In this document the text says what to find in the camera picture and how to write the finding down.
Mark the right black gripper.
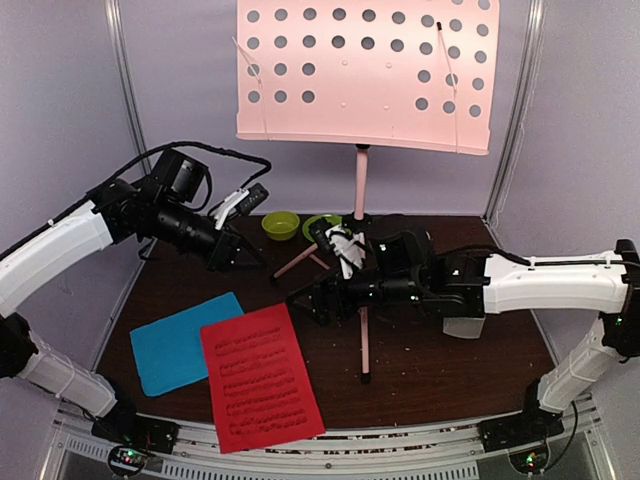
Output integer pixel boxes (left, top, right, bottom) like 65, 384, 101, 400
285, 263, 424, 328

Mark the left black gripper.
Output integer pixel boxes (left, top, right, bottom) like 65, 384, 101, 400
151, 197, 268, 272

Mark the red sheet music page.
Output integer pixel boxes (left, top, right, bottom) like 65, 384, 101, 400
200, 303, 326, 454

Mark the pink music stand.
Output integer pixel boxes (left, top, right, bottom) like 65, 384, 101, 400
230, 0, 502, 385

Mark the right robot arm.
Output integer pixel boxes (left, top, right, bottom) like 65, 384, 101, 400
287, 238, 639, 442

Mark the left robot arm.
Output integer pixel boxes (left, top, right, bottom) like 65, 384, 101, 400
1, 180, 268, 444

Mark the small lime green bowl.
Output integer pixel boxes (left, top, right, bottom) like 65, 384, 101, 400
261, 211, 300, 241

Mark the green plate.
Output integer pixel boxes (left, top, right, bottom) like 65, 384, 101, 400
301, 213, 346, 241

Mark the blue felt sheet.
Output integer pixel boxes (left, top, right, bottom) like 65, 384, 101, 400
130, 292, 244, 397

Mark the white metronome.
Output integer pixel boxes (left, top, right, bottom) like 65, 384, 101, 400
443, 317, 485, 340

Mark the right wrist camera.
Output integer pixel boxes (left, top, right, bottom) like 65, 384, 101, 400
308, 214, 435, 281

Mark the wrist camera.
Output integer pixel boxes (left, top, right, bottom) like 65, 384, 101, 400
308, 214, 435, 281
149, 148, 271, 231

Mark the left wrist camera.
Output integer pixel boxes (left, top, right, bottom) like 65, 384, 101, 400
149, 148, 271, 231

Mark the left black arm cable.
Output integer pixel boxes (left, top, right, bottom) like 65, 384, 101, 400
74, 139, 274, 211

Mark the aluminium front rail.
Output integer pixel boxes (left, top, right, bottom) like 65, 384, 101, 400
39, 394, 616, 480

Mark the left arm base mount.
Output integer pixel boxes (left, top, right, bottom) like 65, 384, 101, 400
91, 416, 179, 479

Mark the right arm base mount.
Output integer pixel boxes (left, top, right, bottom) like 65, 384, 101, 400
478, 414, 564, 477

